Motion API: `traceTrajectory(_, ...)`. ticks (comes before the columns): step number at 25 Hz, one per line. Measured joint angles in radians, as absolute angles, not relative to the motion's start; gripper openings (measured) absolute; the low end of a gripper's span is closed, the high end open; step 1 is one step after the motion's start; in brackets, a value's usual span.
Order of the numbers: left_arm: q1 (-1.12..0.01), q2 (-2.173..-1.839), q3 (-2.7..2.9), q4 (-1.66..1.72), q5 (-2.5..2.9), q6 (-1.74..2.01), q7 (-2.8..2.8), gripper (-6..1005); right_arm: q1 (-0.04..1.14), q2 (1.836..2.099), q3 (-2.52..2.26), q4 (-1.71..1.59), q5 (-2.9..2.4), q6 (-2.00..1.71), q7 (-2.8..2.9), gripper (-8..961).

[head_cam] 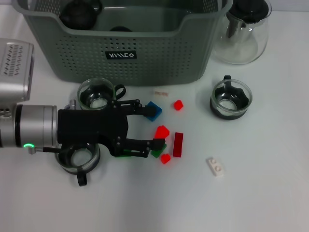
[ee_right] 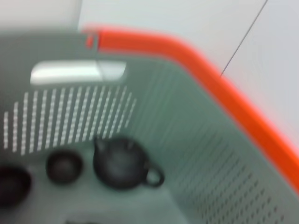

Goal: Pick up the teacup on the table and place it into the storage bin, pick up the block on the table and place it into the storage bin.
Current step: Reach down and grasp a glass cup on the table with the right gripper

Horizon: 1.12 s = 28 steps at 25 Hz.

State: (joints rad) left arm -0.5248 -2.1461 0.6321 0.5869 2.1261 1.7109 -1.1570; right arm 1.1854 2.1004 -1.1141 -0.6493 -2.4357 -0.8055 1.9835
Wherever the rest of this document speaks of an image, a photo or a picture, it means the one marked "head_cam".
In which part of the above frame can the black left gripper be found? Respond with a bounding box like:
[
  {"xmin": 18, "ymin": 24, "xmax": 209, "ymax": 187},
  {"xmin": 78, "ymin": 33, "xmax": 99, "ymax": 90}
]
[{"xmin": 57, "ymin": 98, "xmax": 167, "ymax": 159}]

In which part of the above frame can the white two-stud flat plate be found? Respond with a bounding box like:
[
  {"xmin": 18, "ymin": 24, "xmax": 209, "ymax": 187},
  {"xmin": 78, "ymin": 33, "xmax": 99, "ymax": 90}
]
[{"xmin": 206, "ymin": 157, "xmax": 225, "ymax": 178}]

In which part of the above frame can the glass carafe with black lid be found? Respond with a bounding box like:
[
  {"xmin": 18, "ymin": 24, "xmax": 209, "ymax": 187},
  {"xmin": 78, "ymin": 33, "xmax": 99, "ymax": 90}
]
[{"xmin": 210, "ymin": 0, "xmax": 272, "ymax": 65}]

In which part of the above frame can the black ceramic teapot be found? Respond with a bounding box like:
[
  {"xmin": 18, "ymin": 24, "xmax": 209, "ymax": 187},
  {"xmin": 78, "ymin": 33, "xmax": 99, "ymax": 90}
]
[{"xmin": 59, "ymin": 0, "xmax": 103, "ymax": 30}]

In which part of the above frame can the grey-green perforated storage bin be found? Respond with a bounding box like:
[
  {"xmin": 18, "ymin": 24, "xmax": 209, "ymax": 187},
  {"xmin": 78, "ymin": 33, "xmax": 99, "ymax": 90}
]
[{"xmin": 11, "ymin": 0, "xmax": 234, "ymax": 87}]

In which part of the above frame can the white building brick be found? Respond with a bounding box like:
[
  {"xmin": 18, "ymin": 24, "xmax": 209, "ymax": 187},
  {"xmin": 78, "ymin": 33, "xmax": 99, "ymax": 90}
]
[{"xmin": 152, "ymin": 88, "xmax": 170, "ymax": 97}]

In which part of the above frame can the red-orange sloped brick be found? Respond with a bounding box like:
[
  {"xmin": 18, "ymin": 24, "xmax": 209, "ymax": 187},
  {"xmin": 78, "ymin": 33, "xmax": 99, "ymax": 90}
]
[{"xmin": 154, "ymin": 125, "xmax": 170, "ymax": 140}]

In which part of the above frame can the left gripper cable with plug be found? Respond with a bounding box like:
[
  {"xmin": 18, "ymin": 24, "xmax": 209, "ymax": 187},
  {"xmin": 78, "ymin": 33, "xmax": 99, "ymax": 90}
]
[{"xmin": 28, "ymin": 146, "xmax": 61, "ymax": 155}]

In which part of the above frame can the dark red long brick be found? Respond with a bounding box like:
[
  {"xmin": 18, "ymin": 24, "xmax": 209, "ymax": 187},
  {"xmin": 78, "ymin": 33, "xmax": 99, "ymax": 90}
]
[{"xmin": 172, "ymin": 132, "xmax": 183, "ymax": 158}]

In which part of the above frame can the blue square building plate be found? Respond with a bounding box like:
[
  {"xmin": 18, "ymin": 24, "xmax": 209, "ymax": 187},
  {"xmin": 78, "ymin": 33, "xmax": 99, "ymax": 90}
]
[{"xmin": 144, "ymin": 101, "xmax": 163, "ymax": 122}]

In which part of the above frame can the green two-stud brick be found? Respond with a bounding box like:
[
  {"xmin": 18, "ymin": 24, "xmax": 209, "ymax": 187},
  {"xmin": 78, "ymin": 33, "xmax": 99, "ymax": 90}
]
[
  {"xmin": 115, "ymin": 149, "xmax": 132, "ymax": 158},
  {"xmin": 151, "ymin": 144, "xmax": 167, "ymax": 159}
]

